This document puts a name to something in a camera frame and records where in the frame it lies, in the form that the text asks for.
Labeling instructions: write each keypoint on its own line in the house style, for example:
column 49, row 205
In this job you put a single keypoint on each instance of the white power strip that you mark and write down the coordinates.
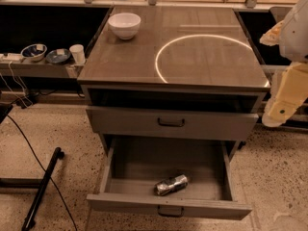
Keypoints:
column 10, row 57

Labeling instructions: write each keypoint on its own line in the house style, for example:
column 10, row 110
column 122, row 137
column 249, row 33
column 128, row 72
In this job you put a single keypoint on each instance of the white ceramic bowl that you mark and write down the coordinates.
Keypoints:
column 124, row 25

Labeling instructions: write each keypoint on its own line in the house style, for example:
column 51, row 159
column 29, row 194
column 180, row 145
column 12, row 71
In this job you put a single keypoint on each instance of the closed upper drawer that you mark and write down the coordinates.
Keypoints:
column 171, row 124

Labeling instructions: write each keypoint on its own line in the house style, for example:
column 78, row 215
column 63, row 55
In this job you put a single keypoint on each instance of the open bottom drawer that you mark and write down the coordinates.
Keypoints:
column 136, row 164

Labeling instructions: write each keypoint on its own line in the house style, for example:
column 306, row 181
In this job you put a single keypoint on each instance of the blue white small bowl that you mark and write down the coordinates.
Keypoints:
column 34, row 52

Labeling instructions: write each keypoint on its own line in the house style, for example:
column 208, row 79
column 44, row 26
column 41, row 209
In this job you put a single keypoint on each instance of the white paper cup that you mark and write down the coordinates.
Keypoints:
column 77, row 51

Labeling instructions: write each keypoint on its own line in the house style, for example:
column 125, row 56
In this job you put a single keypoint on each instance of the silver redbull can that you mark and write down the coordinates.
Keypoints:
column 171, row 185

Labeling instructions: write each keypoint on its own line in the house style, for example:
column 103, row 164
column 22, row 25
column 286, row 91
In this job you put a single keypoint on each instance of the black metal stand leg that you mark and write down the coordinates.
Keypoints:
column 29, row 221

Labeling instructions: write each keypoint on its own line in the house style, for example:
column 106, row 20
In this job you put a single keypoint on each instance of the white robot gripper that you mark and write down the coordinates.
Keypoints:
column 295, row 38

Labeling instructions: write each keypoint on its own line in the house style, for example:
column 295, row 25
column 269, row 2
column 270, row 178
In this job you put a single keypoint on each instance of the grey side shelf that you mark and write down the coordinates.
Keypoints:
column 41, row 69

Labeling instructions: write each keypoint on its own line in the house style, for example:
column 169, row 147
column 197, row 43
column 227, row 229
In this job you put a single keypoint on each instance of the grey drawer cabinet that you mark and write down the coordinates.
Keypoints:
column 182, row 59

